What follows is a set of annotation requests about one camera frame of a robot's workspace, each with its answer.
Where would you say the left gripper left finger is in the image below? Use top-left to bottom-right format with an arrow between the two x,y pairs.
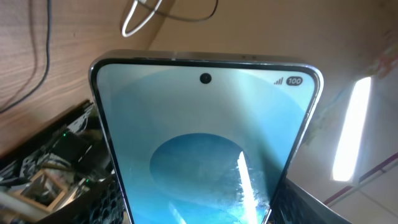
37,175 -> 125,224

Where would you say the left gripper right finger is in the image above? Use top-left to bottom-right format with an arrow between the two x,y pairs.
269,179 -> 351,224

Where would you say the turquoise screen smartphone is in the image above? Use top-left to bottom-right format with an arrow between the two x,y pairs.
89,50 -> 324,223

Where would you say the black usb charging cable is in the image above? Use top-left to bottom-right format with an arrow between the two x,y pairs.
0,0 -> 219,114

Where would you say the white power strip cord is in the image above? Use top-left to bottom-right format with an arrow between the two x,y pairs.
121,0 -> 163,38

